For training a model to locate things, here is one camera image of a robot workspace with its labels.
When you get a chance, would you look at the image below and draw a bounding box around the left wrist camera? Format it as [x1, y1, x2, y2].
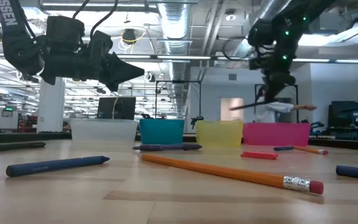
[88, 30, 114, 57]

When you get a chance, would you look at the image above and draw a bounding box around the orange pencil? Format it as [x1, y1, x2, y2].
[139, 153, 324, 196]
[293, 145, 329, 156]

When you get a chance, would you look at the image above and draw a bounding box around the person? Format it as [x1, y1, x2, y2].
[255, 86, 318, 124]

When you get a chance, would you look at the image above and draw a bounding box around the black bar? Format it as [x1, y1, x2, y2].
[0, 141, 47, 155]

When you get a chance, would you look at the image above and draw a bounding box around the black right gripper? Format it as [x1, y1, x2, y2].
[249, 49, 296, 104]

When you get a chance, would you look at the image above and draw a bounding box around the silver slanted duct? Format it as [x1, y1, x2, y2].
[233, 0, 291, 58]

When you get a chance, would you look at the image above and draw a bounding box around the blue crayon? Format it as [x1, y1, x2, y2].
[5, 155, 111, 178]
[335, 165, 358, 182]

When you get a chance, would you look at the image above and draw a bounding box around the orange eraser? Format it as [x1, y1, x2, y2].
[240, 151, 280, 161]

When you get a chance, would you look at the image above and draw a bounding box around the clear plastic bin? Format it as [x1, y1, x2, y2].
[70, 118, 139, 142]

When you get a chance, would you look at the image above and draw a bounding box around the white column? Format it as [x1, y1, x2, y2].
[36, 76, 66, 134]

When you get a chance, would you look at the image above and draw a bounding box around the yellow plastic bin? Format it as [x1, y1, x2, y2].
[195, 120, 245, 149]

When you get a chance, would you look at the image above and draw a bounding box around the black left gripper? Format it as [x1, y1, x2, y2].
[84, 52, 145, 93]

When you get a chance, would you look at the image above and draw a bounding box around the teal plastic bin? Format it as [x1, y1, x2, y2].
[139, 118, 186, 146]

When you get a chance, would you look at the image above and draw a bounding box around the black equipment rack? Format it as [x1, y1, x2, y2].
[327, 99, 358, 141]

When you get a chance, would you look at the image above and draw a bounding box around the pink plastic bin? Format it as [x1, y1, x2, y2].
[242, 122, 311, 147]

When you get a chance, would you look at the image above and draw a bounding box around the black monitor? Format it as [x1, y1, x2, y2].
[96, 96, 137, 121]

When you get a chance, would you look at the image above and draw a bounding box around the black frame stand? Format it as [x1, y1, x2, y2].
[155, 80, 203, 125]
[254, 83, 299, 124]

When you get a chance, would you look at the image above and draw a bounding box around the silver spiral duct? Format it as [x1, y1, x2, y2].
[157, 0, 194, 82]

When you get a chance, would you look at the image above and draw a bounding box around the purple pen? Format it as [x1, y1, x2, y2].
[132, 143, 203, 152]

